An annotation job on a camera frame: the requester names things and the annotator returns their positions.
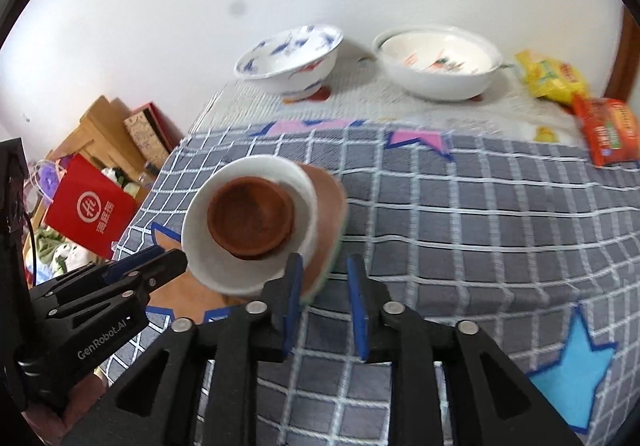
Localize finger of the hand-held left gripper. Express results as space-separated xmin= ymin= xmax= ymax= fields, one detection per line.
xmin=47 ymin=249 xmax=189 ymax=321
xmin=30 ymin=245 xmax=167 ymax=299

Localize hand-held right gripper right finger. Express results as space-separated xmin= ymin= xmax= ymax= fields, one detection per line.
xmin=346 ymin=254 xmax=583 ymax=446

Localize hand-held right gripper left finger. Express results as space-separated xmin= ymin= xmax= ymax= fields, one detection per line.
xmin=60 ymin=252 xmax=306 ymax=446

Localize green plate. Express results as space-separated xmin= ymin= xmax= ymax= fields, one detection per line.
xmin=300 ymin=206 xmax=349 ymax=307

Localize plain white bowl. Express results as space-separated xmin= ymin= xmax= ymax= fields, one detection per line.
xmin=181 ymin=156 xmax=318 ymax=297

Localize pink plate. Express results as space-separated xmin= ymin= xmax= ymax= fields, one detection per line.
xmin=295 ymin=163 xmax=349 ymax=301

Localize person's left hand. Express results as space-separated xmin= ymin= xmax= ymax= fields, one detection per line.
xmin=22 ymin=373 xmax=113 ymax=446

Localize red paper bag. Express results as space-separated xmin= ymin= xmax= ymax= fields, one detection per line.
xmin=45 ymin=154 xmax=141 ymax=261

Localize pale patterned cloth pile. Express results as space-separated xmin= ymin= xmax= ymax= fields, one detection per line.
xmin=27 ymin=226 xmax=96 ymax=287

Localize purple plastic bag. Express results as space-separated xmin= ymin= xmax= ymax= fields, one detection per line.
xmin=30 ymin=161 xmax=63 ymax=191

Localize patterned box with red side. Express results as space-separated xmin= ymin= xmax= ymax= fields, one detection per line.
xmin=123 ymin=102 xmax=185 ymax=169

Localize light wooden boards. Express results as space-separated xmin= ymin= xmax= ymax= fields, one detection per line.
xmin=47 ymin=96 xmax=151 ymax=181

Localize grey checked tablecloth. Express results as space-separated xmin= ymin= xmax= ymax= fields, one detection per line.
xmin=97 ymin=118 xmax=640 ymax=446

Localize blue crane-pattern bowl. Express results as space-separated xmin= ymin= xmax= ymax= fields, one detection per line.
xmin=235 ymin=26 xmax=344 ymax=101

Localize large white bowl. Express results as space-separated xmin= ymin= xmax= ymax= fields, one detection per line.
xmin=372 ymin=27 xmax=503 ymax=100

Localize white cartoon-print bowl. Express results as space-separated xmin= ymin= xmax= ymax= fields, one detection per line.
xmin=378 ymin=32 xmax=493 ymax=75

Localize yellow snack bag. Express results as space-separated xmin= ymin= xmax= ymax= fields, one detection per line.
xmin=515 ymin=50 xmax=591 ymax=106

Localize red snack bag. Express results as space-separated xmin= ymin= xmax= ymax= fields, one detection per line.
xmin=571 ymin=94 xmax=640 ymax=169

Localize brown wooden door frame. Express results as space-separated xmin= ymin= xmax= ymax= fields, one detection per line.
xmin=602 ymin=6 xmax=640 ymax=101

